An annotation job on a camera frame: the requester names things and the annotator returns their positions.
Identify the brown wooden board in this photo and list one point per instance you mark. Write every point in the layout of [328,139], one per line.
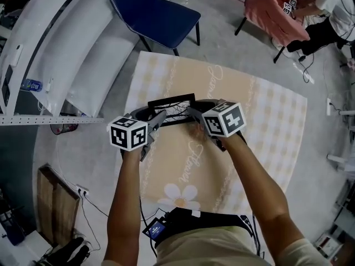
[55,204]

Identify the white metal shelving rack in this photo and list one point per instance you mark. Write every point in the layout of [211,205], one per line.
[91,46]

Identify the table with beige patterned tablecloth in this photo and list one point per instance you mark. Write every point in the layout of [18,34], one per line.
[172,76]

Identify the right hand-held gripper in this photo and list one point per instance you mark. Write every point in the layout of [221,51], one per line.
[224,120]

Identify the black device with blue screen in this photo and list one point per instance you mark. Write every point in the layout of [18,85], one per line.
[155,228]

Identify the clear bottle with blue label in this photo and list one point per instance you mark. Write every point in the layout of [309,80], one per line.
[32,84]

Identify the white charger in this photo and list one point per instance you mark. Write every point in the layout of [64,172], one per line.
[49,84]

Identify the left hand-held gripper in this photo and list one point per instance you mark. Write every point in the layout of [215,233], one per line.
[122,137]

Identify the black-rimmed tray with branch pattern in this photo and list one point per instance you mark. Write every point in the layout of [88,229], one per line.
[172,98]

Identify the person's right forearm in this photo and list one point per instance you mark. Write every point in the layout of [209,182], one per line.
[258,184]

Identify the black mesh wastebasket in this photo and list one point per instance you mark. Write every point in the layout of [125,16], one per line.
[63,128]

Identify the person's left forearm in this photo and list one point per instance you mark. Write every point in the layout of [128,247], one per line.
[127,204]

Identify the white power strip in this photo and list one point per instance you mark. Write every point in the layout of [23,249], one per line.
[82,190]
[329,107]

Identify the person's black waist belt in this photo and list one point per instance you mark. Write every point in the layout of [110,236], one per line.
[210,219]

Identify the table with white cloth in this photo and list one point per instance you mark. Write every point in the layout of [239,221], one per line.
[335,159]

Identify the person's beige shirt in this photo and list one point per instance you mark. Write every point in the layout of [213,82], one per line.
[216,248]

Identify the pink armchair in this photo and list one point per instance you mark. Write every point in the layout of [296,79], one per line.
[269,12]

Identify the blue chair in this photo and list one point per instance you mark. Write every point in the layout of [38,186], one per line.
[149,7]

